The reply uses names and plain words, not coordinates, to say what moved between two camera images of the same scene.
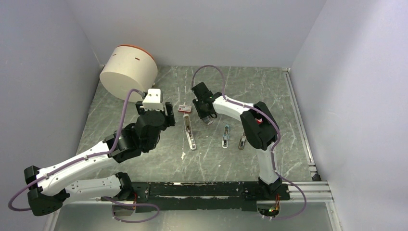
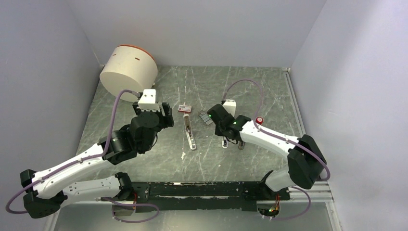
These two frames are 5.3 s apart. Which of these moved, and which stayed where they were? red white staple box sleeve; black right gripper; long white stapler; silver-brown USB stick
Moved: black right gripper
Stayed: silver-brown USB stick; long white stapler; red white staple box sleeve
